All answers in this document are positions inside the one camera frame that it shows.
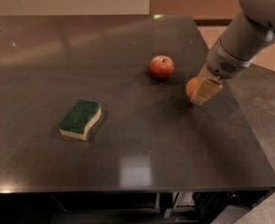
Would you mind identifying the red apple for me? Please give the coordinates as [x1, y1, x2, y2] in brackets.
[150, 55, 174, 80]

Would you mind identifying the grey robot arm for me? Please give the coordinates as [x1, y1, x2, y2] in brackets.
[186, 0, 275, 105]

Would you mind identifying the green and yellow sponge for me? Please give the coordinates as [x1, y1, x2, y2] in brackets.
[59, 99, 102, 141]

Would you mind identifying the orange fruit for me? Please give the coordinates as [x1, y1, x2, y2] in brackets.
[186, 77, 199, 98]

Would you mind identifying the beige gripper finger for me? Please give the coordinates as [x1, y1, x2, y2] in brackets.
[198, 66, 213, 80]
[190, 78, 223, 105]

